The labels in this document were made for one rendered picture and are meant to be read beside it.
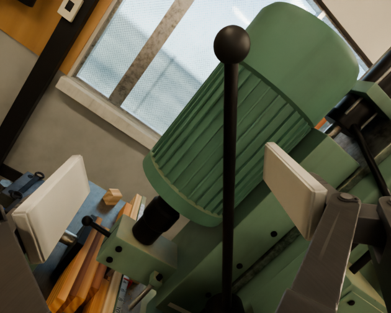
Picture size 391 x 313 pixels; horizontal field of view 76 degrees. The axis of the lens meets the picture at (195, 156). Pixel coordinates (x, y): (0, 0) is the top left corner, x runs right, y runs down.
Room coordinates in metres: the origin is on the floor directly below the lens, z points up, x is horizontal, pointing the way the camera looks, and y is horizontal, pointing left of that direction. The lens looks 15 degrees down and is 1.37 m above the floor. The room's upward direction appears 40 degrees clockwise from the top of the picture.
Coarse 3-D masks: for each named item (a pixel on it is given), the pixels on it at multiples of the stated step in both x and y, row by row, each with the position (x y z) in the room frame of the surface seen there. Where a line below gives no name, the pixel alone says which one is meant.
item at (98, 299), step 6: (126, 204) 0.67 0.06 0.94; (120, 210) 0.68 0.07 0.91; (126, 210) 0.65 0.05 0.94; (108, 282) 0.42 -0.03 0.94; (96, 294) 0.38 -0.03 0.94; (102, 294) 0.39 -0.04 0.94; (90, 300) 0.37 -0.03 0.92; (96, 300) 0.37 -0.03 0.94; (102, 300) 0.38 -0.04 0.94; (84, 306) 0.37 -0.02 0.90; (90, 306) 0.35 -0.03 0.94; (96, 306) 0.36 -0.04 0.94; (84, 312) 0.35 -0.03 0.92; (90, 312) 0.34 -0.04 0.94; (96, 312) 0.35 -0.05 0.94
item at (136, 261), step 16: (128, 224) 0.42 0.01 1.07; (112, 240) 0.37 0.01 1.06; (128, 240) 0.38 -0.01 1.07; (160, 240) 0.45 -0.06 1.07; (112, 256) 0.38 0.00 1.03; (128, 256) 0.39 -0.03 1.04; (144, 256) 0.39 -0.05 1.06; (160, 256) 0.41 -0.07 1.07; (176, 256) 0.44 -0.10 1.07; (128, 272) 0.39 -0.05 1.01; (144, 272) 0.40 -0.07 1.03; (160, 272) 0.41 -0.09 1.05
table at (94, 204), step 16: (96, 192) 0.68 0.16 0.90; (80, 208) 0.58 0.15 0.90; (96, 208) 0.62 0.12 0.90; (112, 208) 0.67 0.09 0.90; (80, 224) 0.53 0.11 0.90; (112, 224) 0.61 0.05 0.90; (48, 256) 0.41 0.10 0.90; (32, 272) 0.36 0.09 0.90; (48, 272) 0.38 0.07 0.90; (48, 288) 0.36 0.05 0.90
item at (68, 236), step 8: (64, 232) 0.42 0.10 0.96; (80, 232) 0.43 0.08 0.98; (88, 232) 0.42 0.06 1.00; (64, 240) 0.41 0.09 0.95; (72, 240) 0.42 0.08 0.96; (80, 240) 0.39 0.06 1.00; (72, 248) 0.38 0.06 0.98; (80, 248) 0.39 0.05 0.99; (64, 256) 0.39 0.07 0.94; (72, 256) 0.39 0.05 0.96; (64, 264) 0.39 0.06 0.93; (56, 272) 0.39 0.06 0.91
